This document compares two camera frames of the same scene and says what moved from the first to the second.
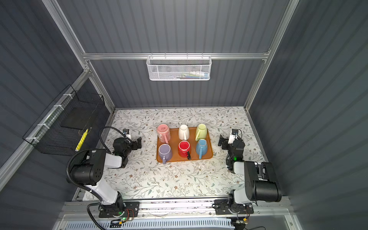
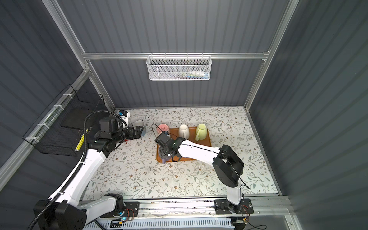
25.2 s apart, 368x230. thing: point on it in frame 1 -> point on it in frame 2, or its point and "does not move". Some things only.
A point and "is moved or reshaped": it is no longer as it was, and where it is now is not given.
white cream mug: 184,132 does not move
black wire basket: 63,127 does not move
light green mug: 201,132 does not move
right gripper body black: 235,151 -> 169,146
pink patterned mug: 164,132 does not move
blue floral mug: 201,148 is moved or reshaped
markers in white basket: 194,74 does not move
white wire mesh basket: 179,68 does not move
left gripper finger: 136,145 -> 138,129
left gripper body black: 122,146 -> 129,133
